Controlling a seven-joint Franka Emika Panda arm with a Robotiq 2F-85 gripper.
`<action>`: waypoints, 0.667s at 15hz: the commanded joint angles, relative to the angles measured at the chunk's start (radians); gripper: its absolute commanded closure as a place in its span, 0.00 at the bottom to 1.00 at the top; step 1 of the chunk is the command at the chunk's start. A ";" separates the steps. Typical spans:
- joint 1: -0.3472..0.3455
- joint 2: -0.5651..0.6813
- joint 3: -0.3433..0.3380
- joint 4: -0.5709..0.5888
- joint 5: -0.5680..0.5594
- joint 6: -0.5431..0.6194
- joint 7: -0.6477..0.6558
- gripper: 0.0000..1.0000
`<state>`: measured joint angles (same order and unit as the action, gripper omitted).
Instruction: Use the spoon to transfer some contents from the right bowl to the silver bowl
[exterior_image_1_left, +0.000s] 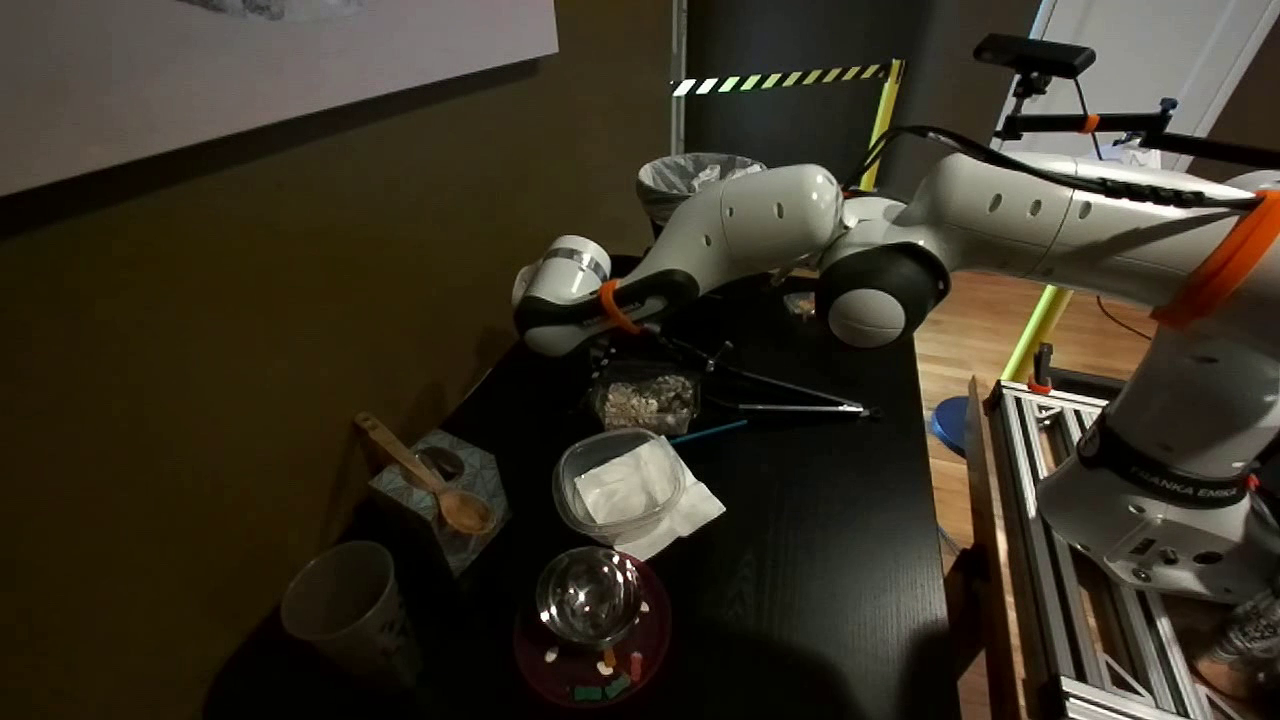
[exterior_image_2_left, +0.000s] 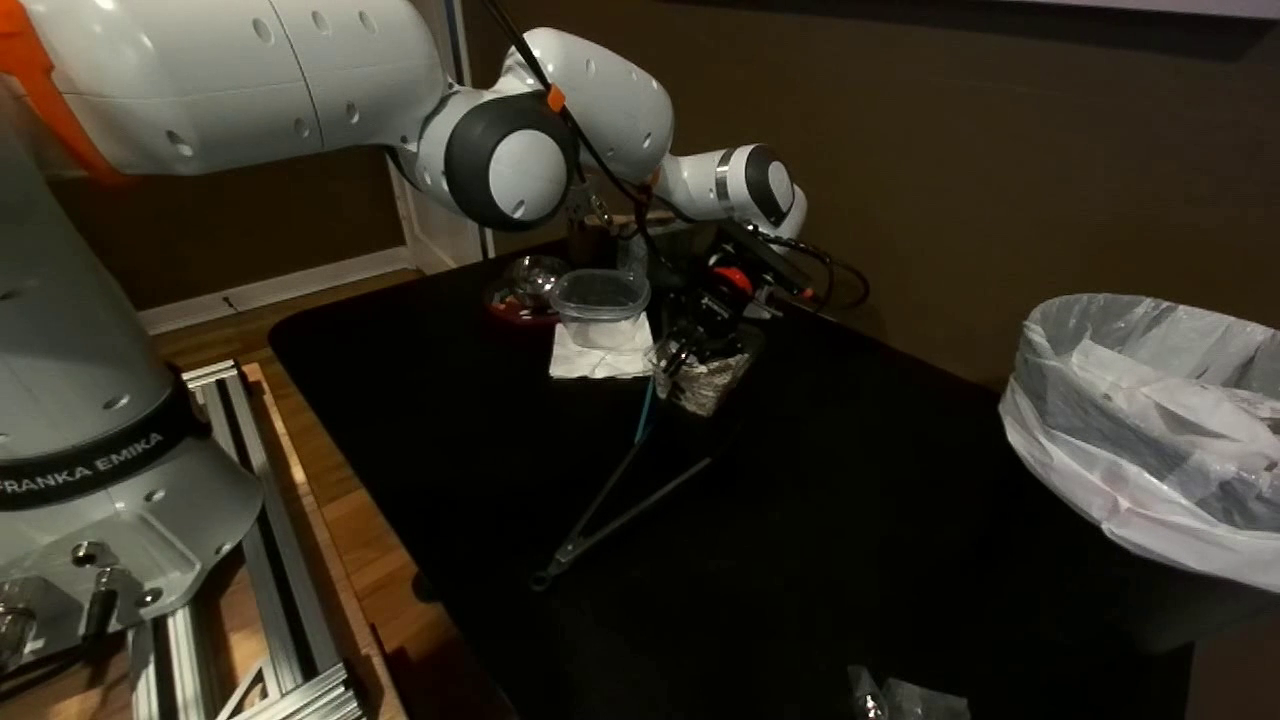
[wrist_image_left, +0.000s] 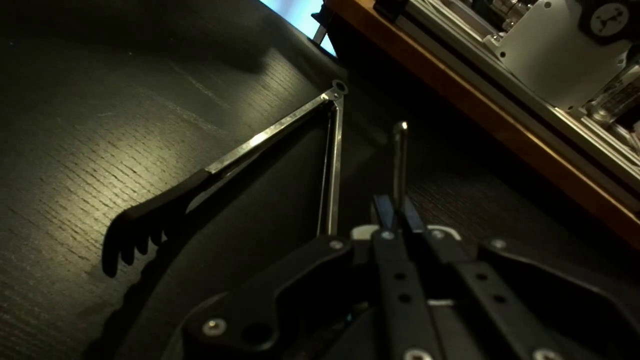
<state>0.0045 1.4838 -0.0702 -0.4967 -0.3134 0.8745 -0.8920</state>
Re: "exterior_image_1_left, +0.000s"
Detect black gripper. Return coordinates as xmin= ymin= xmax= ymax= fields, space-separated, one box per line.
xmin=583 ymin=325 xmax=670 ymax=385

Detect blue straw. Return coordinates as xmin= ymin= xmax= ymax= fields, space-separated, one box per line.
xmin=668 ymin=416 xmax=754 ymax=449

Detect clear plastic bowl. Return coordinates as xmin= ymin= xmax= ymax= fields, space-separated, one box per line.
xmin=548 ymin=425 xmax=670 ymax=544

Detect metal tongs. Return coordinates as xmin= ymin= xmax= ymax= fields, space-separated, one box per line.
xmin=698 ymin=355 xmax=875 ymax=425

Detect white paper napkin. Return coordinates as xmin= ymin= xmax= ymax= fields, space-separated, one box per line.
xmin=572 ymin=432 xmax=730 ymax=564

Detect trash bin with white bag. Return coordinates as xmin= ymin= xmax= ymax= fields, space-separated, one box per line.
xmin=631 ymin=149 xmax=771 ymax=241

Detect grey patterned block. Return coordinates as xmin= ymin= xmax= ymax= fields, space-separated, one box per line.
xmin=369 ymin=425 xmax=516 ymax=579

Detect red round plate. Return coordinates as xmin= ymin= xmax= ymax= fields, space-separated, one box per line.
xmin=508 ymin=556 xmax=674 ymax=714

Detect striped caution tape pillar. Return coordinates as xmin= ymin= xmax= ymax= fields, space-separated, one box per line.
xmin=668 ymin=0 xmax=928 ymax=192

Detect blue round object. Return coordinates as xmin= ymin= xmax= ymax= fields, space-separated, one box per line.
xmin=922 ymin=393 xmax=990 ymax=462

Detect wooden board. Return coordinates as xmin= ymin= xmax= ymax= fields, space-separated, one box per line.
xmin=965 ymin=375 xmax=1032 ymax=720

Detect yellow green stand leg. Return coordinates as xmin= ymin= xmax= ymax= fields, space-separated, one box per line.
xmin=1001 ymin=275 xmax=1080 ymax=390

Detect white door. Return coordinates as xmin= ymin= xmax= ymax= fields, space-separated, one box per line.
xmin=1032 ymin=0 xmax=1280 ymax=142

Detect white wall board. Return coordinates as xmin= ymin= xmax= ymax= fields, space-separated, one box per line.
xmin=0 ymin=0 xmax=563 ymax=204

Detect aluminium profile frame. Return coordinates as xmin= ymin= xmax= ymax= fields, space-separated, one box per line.
xmin=990 ymin=375 xmax=1280 ymax=720

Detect black camera on stand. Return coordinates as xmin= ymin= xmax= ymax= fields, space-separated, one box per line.
xmin=969 ymin=29 xmax=1101 ymax=105

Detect black camera stand bar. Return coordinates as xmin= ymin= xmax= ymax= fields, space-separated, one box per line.
xmin=990 ymin=92 xmax=1280 ymax=174

